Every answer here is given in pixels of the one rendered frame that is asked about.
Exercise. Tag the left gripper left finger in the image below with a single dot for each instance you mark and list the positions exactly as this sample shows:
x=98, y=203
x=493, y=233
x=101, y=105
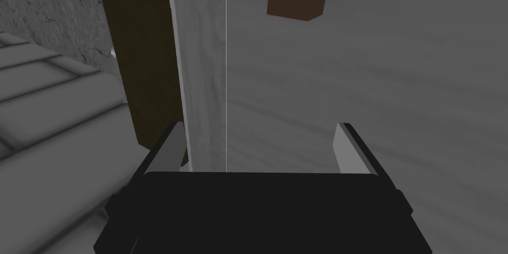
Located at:
x=168, y=154

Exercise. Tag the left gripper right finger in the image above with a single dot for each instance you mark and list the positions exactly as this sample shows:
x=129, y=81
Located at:
x=351, y=154

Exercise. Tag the dark brown door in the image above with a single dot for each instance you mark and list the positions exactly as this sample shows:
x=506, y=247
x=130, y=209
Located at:
x=145, y=71

